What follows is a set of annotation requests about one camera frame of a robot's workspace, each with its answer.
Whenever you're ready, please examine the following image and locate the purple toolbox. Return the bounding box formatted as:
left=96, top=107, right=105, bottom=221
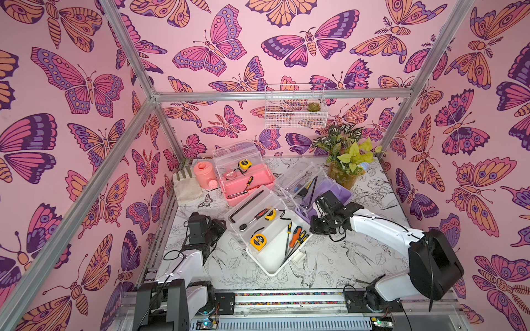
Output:
left=275, top=158, right=353, bottom=223

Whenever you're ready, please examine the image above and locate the white clear toolbox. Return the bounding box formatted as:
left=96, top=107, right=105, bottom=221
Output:
left=225, top=186, right=312, bottom=277

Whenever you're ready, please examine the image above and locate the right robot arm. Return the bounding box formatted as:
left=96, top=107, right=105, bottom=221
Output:
left=311, top=190, right=465, bottom=312

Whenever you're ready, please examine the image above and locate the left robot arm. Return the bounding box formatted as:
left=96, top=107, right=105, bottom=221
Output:
left=132, top=212, right=226, bottom=330

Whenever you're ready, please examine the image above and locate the orange screwdriver in white box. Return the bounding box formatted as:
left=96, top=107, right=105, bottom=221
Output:
left=288, top=226, right=302, bottom=248

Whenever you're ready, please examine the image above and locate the red black ratchet wrench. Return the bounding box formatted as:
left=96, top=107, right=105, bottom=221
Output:
left=239, top=208, right=269, bottom=231

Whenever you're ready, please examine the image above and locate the black hex key purple box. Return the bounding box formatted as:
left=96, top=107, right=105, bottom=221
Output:
left=306, top=176, right=318, bottom=208

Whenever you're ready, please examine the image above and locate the yellow black tape measure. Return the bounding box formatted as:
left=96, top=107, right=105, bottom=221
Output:
left=250, top=234, right=267, bottom=252

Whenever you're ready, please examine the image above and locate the pink watering can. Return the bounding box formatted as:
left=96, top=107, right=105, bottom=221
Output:
left=193, top=161, right=219, bottom=190

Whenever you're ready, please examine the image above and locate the yellow tape measure in tray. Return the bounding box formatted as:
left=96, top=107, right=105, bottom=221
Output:
left=265, top=208, right=277, bottom=221

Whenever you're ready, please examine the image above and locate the pink tape measure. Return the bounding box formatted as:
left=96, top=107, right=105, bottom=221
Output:
left=223, top=170, right=237, bottom=181

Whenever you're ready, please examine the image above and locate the potted leafy plant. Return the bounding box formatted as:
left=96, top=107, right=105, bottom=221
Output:
left=312, top=124, right=382, bottom=190

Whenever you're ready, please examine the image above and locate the small yellow black screwdriver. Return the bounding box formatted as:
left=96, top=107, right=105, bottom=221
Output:
left=244, top=176, right=254, bottom=192

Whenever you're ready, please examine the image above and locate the pink toolbox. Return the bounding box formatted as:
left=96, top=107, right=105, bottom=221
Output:
left=213, top=140, right=275, bottom=207

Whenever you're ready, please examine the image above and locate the small succulent plant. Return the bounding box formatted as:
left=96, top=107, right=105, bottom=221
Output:
left=306, top=102, right=321, bottom=113

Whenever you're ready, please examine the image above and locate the metal base rail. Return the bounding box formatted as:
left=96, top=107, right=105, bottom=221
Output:
left=187, top=287, right=472, bottom=330

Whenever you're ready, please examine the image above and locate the white wire basket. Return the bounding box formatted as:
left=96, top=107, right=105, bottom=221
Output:
left=263, top=89, right=328, bottom=130

